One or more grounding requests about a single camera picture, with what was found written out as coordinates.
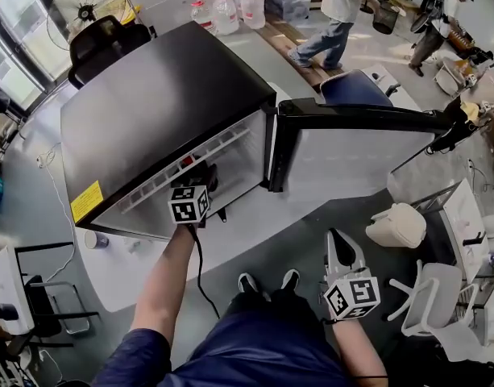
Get person's dark trousers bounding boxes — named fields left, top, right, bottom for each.
left=226, top=288, right=324, bottom=326

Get person's right forearm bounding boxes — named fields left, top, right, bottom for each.
left=330, top=316, right=391, bottom=387

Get black mini fridge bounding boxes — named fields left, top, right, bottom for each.
left=60, top=20, right=453, bottom=241

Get person's left shoe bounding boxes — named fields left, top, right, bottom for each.
left=237, top=272, right=260, bottom=294

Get black mesh basket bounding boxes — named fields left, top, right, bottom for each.
left=371, top=1, right=401, bottom=35

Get person's left forearm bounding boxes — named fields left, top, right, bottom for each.
left=130, top=222, right=201, bottom=340

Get person's right shoe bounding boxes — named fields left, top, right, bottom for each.
left=280, top=268, right=301, bottom=292

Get person's navy shirt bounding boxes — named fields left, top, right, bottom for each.
left=91, top=308, right=355, bottom=387

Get white box appliance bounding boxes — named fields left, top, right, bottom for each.
left=0, top=244, right=36, bottom=336

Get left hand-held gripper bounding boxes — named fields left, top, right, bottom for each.
left=167, top=174, right=212, bottom=227

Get blue chair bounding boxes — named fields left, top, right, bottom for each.
left=319, top=69, right=394, bottom=107

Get white charger with cable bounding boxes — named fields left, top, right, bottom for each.
left=35, top=142, right=79, bottom=285

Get person's shoe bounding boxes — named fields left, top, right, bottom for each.
left=237, top=272, right=260, bottom=294
left=280, top=268, right=301, bottom=292

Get wooden bench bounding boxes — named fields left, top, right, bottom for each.
left=254, top=12, right=347, bottom=92

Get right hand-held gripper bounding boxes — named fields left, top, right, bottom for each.
left=321, top=228, right=381, bottom=322

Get large metal floor fan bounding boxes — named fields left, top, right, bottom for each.
left=46, top=0, right=131, bottom=52

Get blue paper cup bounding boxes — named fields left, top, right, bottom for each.
left=84, top=230, right=110, bottom=250

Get yellow cloth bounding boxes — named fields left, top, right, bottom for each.
left=463, top=101, right=482, bottom=123

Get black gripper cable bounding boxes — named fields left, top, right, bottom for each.
left=188, top=223, right=222, bottom=321

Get beige trash bin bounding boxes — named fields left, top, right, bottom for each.
left=365, top=202, right=428, bottom=250

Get black frame chair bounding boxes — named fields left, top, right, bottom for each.
left=15, top=242, right=101, bottom=350

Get large glass window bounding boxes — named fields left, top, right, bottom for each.
left=0, top=0, right=73, bottom=112

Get white office chair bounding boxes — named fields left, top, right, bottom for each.
left=387, top=259, right=479, bottom=338

